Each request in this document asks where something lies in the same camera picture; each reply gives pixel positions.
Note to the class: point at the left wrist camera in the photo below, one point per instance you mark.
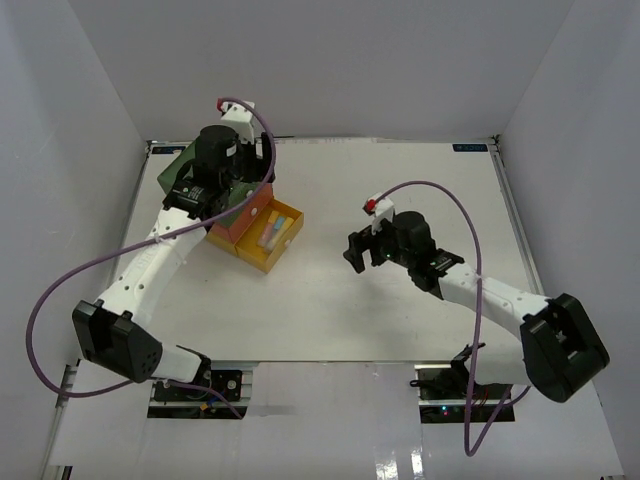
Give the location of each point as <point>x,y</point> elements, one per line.
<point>238,118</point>

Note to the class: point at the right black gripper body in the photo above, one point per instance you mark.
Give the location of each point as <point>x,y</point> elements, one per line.
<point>389,248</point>

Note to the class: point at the pale yellow highlighter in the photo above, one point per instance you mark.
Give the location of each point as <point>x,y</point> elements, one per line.
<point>270,246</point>

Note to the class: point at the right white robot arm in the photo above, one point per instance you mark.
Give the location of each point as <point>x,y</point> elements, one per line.
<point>561,349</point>

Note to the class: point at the green drawer storage box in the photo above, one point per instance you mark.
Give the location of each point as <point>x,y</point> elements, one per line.
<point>175,170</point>

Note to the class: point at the orange red drawer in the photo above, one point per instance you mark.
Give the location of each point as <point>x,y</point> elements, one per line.
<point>232,227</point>

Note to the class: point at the blue corner label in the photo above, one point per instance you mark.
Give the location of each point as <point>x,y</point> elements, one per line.
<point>469,147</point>

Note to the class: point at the blue highlighter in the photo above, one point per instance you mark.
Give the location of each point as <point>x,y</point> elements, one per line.
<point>281,225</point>

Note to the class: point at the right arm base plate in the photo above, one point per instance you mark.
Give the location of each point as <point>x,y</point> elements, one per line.
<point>442,397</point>

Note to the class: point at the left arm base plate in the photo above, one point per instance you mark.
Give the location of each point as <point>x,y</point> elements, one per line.
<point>228,383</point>

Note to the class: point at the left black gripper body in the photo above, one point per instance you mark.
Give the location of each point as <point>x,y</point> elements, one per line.
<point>249,167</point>

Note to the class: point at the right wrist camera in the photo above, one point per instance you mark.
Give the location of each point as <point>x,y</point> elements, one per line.
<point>379,208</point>

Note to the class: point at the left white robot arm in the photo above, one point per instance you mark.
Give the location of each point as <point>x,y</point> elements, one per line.
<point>113,330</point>

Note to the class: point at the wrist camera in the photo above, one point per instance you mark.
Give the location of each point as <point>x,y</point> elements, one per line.
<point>238,118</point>
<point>379,208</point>

